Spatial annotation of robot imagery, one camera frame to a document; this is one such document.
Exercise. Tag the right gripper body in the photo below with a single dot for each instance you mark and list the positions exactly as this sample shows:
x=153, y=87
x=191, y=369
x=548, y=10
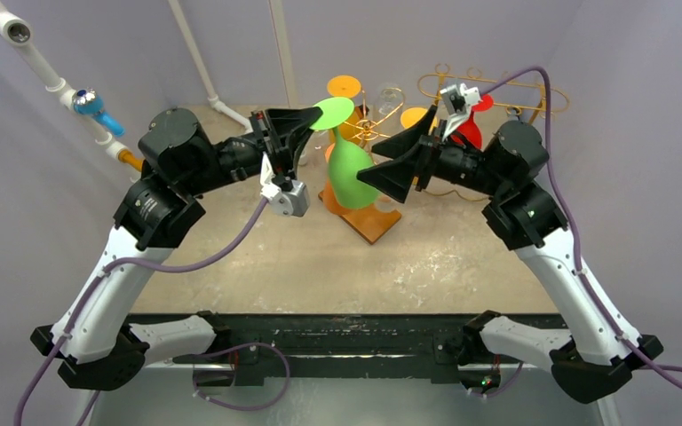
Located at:
x=423, y=161

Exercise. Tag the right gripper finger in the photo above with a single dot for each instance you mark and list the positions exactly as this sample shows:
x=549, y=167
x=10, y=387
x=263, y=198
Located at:
x=397, y=175
x=399, y=143

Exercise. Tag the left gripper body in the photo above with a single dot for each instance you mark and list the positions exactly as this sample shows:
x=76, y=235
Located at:
x=264, y=135

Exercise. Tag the red goblet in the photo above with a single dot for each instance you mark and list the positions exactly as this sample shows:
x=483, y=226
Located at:
x=468, y=133

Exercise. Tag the clear wine glass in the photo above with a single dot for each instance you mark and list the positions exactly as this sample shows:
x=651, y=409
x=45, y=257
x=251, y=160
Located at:
x=389, y=97
x=384, y=203

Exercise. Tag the green goblet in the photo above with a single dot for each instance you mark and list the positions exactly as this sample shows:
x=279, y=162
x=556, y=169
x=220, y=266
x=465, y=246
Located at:
x=347, y=158

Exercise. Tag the gold scroll wine glass rack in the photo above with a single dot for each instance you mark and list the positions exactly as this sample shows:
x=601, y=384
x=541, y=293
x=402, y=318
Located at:
x=370, y=223

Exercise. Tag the gold rectangular wire rack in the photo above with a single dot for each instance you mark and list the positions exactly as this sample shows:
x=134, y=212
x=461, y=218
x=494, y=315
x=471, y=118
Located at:
x=540, y=105

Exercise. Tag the orange goblet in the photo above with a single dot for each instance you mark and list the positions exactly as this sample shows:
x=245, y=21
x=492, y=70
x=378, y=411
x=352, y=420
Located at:
x=328, y=196

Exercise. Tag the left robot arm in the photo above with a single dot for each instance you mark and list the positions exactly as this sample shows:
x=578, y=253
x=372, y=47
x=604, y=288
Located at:
x=98, y=347

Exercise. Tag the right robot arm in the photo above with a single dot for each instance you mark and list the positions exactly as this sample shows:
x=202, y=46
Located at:
x=598, y=350

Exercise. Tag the white PVC pipe assembly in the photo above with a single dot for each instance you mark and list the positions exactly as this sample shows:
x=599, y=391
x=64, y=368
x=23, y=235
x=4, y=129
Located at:
x=105, y=130

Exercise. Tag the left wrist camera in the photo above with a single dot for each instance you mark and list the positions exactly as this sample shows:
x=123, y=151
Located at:
x=291, y=202

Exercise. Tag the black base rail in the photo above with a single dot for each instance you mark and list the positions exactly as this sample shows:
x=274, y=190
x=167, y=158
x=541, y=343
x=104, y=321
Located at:
x=343, y=346

